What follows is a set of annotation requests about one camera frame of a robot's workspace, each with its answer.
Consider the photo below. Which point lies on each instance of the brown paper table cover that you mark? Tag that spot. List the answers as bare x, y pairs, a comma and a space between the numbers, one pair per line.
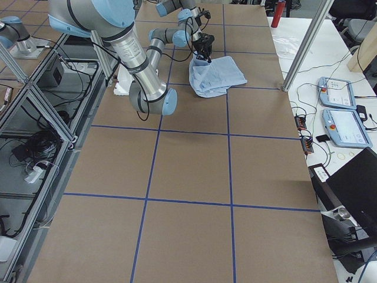
219, 191

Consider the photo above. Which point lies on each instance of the black laptop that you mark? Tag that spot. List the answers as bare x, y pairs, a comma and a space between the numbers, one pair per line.
354, 184

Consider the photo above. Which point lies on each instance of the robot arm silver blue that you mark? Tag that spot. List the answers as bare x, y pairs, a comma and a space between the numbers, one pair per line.
114, 23
168, 6

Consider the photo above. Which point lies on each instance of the aluminium frame post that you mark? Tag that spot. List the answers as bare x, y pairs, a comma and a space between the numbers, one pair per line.
308, 39

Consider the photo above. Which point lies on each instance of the blue teach pendant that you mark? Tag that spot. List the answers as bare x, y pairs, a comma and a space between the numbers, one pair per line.
336, 93
345, 128

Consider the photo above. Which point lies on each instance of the light blue button shirt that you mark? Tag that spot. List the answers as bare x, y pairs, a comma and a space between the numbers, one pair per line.
213, 79

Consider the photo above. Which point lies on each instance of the white power strip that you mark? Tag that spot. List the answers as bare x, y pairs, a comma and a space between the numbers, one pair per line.
34, 175

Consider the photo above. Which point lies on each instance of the near blue teach pendant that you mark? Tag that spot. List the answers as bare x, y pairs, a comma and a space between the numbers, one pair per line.
345, 128

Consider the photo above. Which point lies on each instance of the orange circuit board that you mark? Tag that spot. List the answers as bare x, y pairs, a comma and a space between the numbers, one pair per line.
300, 122
307, 145

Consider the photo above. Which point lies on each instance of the far blue teach pendant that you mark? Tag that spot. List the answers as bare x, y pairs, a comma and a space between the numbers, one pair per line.
336, 93

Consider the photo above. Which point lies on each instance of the clear plastic bag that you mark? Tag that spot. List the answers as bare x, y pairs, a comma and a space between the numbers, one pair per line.
286, 47

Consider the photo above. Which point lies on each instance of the red bottle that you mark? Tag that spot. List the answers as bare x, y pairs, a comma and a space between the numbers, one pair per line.
278, 13

